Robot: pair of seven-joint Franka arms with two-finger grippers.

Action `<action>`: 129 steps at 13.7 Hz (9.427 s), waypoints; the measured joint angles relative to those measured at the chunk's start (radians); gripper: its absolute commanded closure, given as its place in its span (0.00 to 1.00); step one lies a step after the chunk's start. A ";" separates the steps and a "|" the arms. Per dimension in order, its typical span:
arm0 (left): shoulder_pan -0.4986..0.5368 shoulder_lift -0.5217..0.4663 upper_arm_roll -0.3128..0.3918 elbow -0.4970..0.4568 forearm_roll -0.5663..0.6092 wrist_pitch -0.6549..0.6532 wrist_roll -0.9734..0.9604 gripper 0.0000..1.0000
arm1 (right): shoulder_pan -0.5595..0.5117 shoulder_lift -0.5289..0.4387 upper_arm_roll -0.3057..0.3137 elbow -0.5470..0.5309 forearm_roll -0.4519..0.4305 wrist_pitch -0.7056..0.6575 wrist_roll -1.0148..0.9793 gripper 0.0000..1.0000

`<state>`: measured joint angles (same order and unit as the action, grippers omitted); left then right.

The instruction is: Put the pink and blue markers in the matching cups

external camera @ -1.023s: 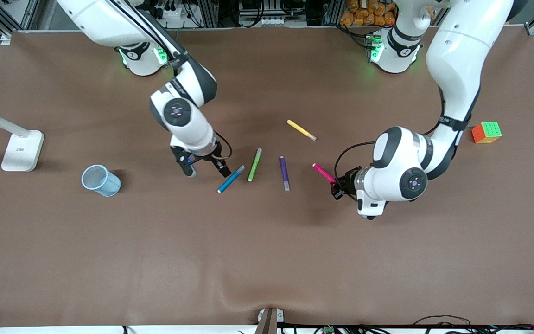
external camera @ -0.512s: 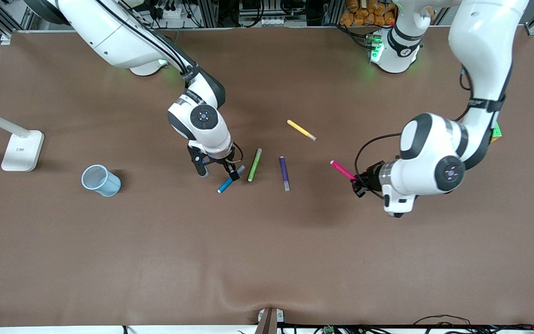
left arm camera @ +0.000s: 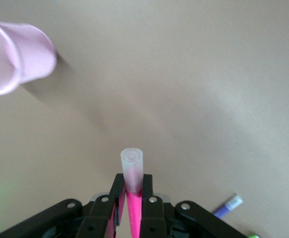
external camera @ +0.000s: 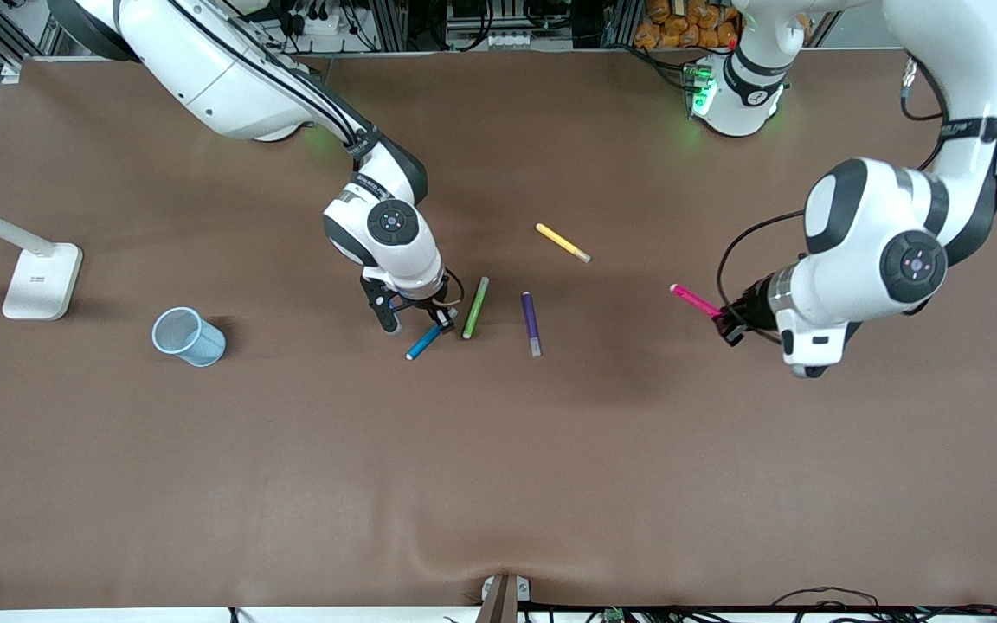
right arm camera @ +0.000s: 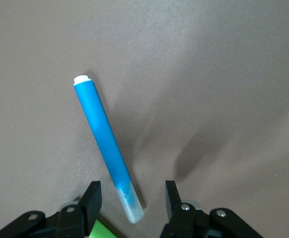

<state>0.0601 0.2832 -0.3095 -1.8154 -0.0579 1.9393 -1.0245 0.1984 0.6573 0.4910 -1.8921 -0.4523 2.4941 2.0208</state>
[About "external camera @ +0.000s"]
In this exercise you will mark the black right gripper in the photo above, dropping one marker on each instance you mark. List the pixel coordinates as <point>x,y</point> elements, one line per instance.
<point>423,305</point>

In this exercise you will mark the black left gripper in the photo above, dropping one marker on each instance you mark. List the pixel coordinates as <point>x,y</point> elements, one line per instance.
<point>753,305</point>

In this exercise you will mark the blue marker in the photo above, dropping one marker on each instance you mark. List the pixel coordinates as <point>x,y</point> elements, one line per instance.
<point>421,346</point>

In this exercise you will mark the pink marker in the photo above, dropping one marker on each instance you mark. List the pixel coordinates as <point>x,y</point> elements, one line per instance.
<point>693,299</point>

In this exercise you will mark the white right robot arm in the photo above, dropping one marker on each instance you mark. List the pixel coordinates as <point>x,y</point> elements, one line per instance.
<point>204,78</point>

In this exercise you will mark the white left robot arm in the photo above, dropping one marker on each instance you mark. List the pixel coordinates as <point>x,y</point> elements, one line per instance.
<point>879,251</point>

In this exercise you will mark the green marker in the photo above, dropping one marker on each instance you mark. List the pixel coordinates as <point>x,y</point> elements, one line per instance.
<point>476,308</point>

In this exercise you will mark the purple marker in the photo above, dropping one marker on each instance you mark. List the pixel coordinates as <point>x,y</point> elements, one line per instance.
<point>530,320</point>

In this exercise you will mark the yellow marker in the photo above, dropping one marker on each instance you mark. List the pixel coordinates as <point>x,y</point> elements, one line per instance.
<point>561,241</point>

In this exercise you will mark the blue mesh cup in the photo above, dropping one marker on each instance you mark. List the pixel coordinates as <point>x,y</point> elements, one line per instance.
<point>204,346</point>

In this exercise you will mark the metal table edge clamp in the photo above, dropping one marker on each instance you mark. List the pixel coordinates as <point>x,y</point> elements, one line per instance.
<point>503,601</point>

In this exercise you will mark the white socket bar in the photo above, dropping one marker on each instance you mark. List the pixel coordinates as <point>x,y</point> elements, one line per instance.
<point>507,40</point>

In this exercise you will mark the white power strip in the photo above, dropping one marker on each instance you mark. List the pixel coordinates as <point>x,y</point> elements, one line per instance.
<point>330,26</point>

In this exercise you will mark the small green circuit board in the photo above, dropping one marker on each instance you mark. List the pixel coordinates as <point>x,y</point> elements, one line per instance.
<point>613,616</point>

